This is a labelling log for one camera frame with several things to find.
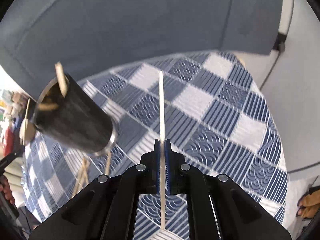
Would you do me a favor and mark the wooden chopstick on table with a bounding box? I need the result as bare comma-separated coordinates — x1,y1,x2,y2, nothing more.
78,158,90,189
72,158,89,197
104,151,112,176

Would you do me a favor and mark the blue white patterned tablecloth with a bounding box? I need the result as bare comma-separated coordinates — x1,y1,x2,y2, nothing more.
25,53,290,239

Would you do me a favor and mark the person's left hand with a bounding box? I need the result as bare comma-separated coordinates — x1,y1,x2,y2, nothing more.
0,175,15,205

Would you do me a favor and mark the wooden chopstick in cup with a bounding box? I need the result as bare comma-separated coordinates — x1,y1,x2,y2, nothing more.
55,62,68,97

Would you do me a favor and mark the beige ceramic mug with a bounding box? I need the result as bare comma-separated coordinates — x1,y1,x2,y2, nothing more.
19,102,38,145

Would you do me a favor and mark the black steel tumbler cup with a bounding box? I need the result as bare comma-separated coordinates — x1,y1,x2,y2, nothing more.
33,74,117,156

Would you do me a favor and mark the wooden chopstick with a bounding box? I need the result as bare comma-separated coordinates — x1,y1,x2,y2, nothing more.
55,62,68,97
159,71,166,231
78,158,90,189
72,158,89,197
104,151,112,176
22,98,31,146

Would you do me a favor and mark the grey sofa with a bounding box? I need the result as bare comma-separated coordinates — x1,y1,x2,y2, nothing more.
1,0,283,98

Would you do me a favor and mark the chopstick bundle in cup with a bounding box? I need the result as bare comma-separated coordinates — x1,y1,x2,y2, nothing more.
37,103,59,111

